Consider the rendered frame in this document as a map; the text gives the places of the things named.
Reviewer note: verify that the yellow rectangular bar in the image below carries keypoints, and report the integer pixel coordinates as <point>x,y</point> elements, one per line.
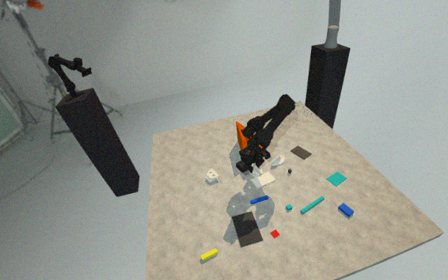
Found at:
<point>207,255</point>

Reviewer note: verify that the teal flat square plate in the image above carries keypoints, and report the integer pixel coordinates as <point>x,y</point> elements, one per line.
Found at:
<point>337,178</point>

